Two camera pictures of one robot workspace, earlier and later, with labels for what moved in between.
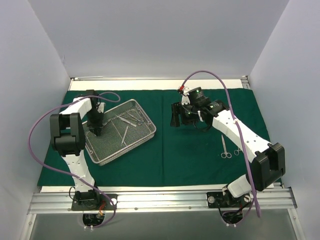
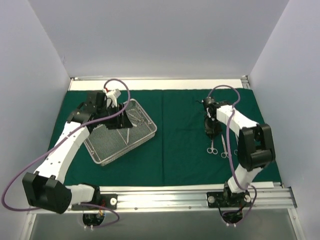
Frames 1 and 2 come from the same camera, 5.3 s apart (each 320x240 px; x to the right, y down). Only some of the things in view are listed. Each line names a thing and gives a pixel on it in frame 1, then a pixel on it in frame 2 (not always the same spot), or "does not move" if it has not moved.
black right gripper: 178,114 -> 212,127
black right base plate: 217,199 does not move
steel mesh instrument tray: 124,127 does not move
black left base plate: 104,203 does not move
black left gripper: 96,129 -> 120,116
